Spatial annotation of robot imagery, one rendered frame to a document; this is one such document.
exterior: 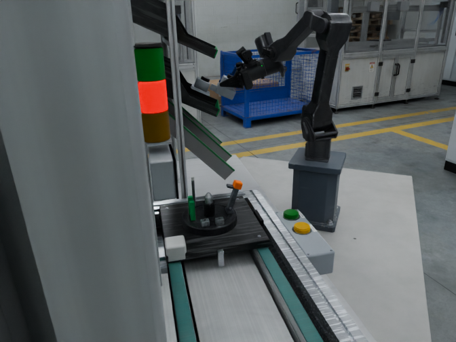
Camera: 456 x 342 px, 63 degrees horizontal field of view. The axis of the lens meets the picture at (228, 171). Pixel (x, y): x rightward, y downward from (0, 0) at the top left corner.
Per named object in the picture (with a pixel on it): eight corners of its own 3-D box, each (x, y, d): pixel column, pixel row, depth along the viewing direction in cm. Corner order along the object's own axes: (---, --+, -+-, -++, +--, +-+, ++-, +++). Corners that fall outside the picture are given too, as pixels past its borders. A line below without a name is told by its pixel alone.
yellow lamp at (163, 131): (169, 133, 67) (167, 106, 65) (172, 141, 62) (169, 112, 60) (140, 135, 66) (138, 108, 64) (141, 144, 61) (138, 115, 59)
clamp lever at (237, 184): (232, 207, 96) (241, 180, 94) (233, 210, 94) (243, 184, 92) (218, 204, 95) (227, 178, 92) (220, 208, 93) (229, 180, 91)
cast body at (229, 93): (231, 97, 129) (239, 78, 126) (232, 100, 125) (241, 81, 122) (209, 87, 127) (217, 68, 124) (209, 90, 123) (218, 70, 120)
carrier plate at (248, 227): (242, 201, 109) (242, 195, 108) (269, 246, 87) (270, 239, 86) (159, 212, 104) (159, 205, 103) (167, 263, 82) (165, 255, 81)
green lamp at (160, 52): (164, 76, 63) (161, 45, 61) (166, 81, 58) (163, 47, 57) (134, 78, 62) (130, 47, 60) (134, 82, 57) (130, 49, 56)
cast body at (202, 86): (205, 100, 126) (214, 80, 123) (205, 102, 122) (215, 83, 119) (182, 89, 124) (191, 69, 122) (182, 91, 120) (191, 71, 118)
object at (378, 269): (410, 182, 146) (412, 176, 145) (431, 371, 69) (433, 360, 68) (243, 161, 171) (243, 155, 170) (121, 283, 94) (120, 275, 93)
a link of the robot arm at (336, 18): (355, 14, 91) (338, 10, 96) (331, 15, 89) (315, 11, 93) (330, 133, 108) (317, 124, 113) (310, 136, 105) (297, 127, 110)
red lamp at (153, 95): (167, 105, 65) (164, 77, 63) (169, 112, 60) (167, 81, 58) (137, 107, 64) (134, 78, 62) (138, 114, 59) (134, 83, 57)
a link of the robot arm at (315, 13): (353, 27, 93) (340, -11, 95) (326, 28, 90) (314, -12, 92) (294, 77, 120) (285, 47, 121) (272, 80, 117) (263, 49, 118)
